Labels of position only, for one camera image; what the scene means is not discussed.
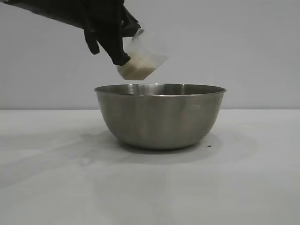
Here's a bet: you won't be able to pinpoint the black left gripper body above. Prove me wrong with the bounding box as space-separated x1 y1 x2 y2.
60 0 125 31

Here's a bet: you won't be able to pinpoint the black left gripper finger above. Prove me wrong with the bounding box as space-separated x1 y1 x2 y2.
97 22 131 66
83 29 100 55

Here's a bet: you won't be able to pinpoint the clear plastic measuring cup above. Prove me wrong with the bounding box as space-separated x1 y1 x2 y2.
116 28 169 81

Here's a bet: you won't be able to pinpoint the white rice grains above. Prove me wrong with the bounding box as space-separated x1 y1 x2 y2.
117 54 155 81

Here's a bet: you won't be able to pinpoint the stainless steel mixing bowl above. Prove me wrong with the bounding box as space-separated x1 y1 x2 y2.
93 83 227 150

